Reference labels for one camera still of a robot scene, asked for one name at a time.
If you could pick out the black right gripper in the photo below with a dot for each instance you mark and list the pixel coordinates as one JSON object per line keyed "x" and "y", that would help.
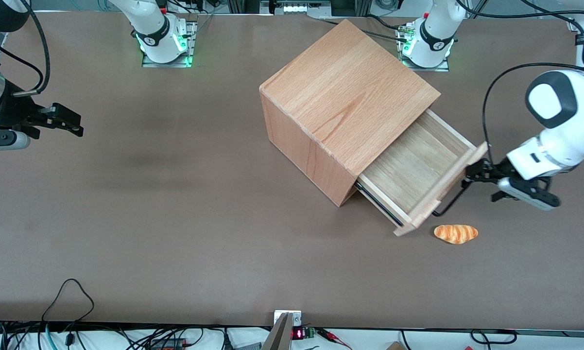
{"x": 11, "y": 113}

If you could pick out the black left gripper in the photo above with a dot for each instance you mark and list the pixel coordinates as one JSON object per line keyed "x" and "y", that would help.
{"x": 499, "y": 170}

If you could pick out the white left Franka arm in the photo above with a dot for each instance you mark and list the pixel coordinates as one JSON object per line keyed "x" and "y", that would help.
{"x": 559, "y": 141}

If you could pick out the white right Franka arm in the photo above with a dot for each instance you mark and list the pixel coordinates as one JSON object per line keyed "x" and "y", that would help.
{"x": 158, "y": 34}

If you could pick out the light wooden drawer cabinet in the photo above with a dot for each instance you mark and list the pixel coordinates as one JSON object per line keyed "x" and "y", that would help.
{"x": 340, "y": 92}

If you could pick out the orange toy bread roll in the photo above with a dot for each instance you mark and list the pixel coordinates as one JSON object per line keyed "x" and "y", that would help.
{"x": 456, "y": 234}

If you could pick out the red and black clip leads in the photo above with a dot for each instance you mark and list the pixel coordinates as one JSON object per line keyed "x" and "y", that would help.
{"x": 333, "y": 336}

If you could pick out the red digit display module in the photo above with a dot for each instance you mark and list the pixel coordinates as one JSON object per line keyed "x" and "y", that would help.
{"x": 299, "y": 333}

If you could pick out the orange black device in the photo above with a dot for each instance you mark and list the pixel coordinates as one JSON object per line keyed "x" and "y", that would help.
{"x": 168, "y": 344}

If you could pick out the wooden slat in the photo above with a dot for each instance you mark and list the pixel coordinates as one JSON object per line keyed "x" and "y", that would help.
{"x": 278, "y": 335}

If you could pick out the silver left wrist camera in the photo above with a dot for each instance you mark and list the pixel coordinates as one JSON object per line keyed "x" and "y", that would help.
{"x": 530, "y": 193}

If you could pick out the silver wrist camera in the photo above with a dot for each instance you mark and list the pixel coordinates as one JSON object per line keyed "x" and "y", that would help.
{"x": 3, "y": 140}
{"x": 530, "y": 193}

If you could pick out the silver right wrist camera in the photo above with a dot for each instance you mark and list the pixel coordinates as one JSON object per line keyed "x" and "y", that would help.
{"x": 3, "y": 140}

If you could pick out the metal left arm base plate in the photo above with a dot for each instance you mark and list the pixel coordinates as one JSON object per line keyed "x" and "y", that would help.
{"x": 442, "y": 67}

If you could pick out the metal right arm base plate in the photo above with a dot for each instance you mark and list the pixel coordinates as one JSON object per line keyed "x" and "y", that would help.
{"x": 191, "y": 46}

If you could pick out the white metal bracket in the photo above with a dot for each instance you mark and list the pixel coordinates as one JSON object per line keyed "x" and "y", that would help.
{"x": 297, "y": 317}

